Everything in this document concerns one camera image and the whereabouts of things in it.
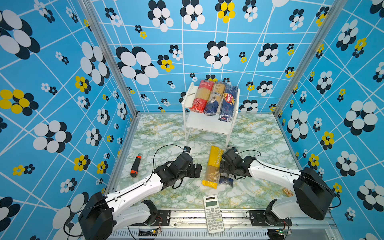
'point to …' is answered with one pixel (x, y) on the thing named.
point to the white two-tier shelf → (199, 121)
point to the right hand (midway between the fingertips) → (227, 168)
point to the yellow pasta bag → (212, 175)
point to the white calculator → (213, 214)
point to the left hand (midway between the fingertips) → (196, 166)
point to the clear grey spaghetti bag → (225, 178)
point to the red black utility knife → (135, 167)
